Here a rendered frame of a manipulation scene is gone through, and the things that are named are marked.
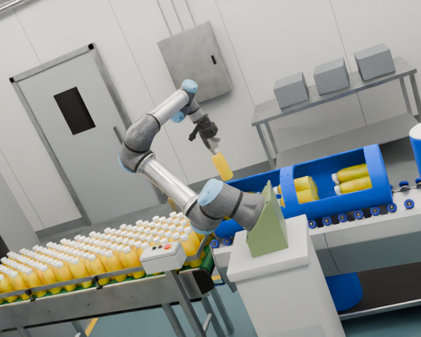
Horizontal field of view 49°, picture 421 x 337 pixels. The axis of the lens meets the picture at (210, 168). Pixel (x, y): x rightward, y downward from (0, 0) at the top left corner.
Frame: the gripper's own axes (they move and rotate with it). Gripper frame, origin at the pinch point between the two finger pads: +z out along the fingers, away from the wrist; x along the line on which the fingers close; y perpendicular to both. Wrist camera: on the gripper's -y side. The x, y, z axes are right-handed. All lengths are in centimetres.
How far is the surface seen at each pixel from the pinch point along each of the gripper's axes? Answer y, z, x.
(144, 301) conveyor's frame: -67, 50, -38
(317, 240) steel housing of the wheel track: 35, 53, -31
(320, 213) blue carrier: 42, 40, -29
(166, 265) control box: -34, 27, -48
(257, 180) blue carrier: 13.6, 24.7, -2.9
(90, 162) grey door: -276, 51, 281
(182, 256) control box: -27, 29, -42
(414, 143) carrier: 92, 55, 29
